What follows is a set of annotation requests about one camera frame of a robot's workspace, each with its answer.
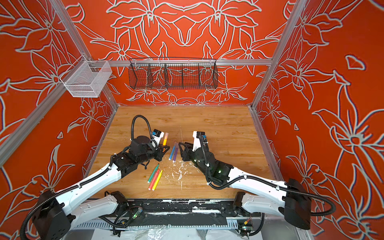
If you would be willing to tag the purple marker pen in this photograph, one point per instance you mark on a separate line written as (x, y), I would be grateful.
(175, 153)

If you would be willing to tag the pink marker pen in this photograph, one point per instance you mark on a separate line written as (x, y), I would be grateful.
(154, 180)

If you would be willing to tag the white mesh wall basket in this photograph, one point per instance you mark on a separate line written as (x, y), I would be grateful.
(84, 81)

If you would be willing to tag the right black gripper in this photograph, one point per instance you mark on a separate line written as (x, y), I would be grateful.
(185, 154)

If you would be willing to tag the yellow marker pen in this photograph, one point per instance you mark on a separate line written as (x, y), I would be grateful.
(157, 181)

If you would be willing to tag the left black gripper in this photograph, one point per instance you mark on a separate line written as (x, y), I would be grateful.
(161, 152)

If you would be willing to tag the grey slotted cable duct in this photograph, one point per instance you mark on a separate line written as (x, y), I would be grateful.
(99, 224)

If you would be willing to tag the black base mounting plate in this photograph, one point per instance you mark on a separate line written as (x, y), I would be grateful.
(221, 207)

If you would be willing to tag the green marker pen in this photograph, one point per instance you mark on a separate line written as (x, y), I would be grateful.
(153, 174)

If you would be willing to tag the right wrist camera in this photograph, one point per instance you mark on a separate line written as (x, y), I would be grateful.
(197, 141)

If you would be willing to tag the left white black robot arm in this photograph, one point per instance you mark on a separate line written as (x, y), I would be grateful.
(57, 213)

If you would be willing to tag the black wire wall basket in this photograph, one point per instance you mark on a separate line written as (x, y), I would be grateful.
(175, 74)

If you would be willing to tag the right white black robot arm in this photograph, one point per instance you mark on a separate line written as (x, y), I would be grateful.
(286, 199)

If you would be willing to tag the blue marker pen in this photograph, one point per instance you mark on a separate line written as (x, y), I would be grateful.
(172, 152)

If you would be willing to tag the orange marker pen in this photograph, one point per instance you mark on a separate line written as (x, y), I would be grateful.
(165, 139)

